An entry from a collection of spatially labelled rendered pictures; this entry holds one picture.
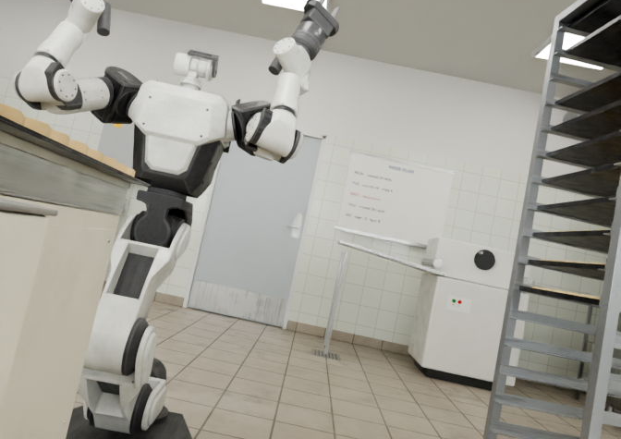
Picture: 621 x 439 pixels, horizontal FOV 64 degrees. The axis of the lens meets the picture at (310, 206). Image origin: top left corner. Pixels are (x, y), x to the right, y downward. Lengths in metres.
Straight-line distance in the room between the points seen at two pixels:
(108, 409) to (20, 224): 1.37
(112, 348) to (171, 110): 0.65
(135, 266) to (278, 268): 3.88
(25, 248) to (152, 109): 1.26
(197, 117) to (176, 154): 0.12
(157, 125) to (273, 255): 3.89
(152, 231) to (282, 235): 3.83
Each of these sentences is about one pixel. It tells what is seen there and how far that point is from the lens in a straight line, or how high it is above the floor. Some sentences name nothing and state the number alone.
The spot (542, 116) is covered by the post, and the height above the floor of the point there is 1.45.
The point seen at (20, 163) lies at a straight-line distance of 0.64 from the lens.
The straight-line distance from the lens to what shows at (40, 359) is 0.81.
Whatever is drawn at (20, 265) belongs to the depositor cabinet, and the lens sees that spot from 0.23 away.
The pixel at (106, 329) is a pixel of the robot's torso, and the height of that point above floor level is 0.56.
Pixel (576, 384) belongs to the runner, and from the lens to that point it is 1.92.
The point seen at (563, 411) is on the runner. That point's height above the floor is 0.50.
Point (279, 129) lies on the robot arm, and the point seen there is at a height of 1.12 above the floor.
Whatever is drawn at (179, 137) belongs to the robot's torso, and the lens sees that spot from 1.45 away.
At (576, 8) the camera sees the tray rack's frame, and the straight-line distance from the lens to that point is 1.93.
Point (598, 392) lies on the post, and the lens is 1.40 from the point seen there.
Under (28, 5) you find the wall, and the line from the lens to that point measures 6.65.
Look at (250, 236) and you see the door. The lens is 5.27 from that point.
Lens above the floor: 0.85
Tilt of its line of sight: 5 degrees up
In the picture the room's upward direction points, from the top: 12 degrees clockwise
